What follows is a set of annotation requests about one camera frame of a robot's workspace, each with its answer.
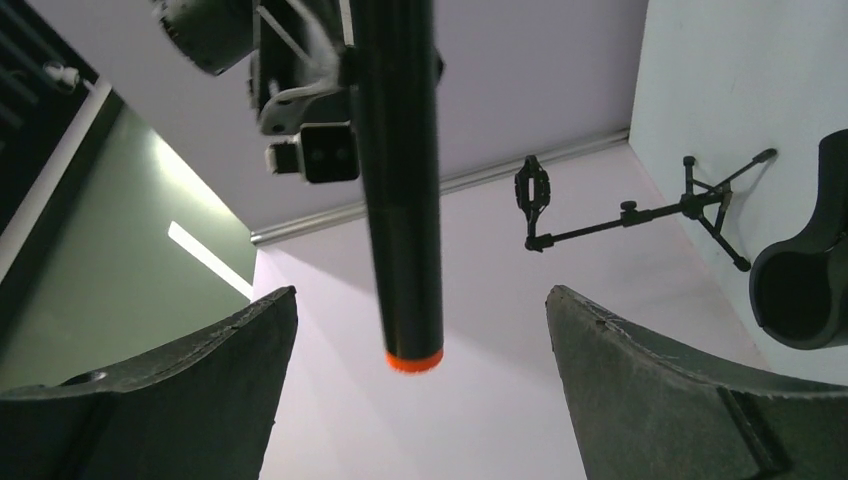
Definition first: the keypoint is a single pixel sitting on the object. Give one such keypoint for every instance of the black orange-ring microphone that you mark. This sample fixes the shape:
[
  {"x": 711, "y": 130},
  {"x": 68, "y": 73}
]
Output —
[{"x": 404, "y": 199}]

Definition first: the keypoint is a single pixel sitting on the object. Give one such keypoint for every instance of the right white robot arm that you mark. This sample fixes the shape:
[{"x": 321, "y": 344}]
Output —
[{"x": 213, "y": 35}]

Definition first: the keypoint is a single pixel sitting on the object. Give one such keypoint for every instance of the black tripod shock-mount stand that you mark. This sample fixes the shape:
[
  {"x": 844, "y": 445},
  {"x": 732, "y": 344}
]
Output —
[{"x": 701, "y": 202}]

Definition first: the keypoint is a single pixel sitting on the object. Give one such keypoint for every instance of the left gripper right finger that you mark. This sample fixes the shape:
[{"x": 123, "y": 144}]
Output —
[{"x": 646, "y": 406}]

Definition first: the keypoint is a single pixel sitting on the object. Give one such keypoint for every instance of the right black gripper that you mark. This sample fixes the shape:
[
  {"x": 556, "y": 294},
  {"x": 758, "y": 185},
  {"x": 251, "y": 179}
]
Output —
[{"x": 313, "y": 65}]

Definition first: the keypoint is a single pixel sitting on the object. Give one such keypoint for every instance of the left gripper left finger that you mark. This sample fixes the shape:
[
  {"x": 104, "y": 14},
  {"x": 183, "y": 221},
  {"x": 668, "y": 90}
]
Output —
[{"x": 202, "y": 406}]

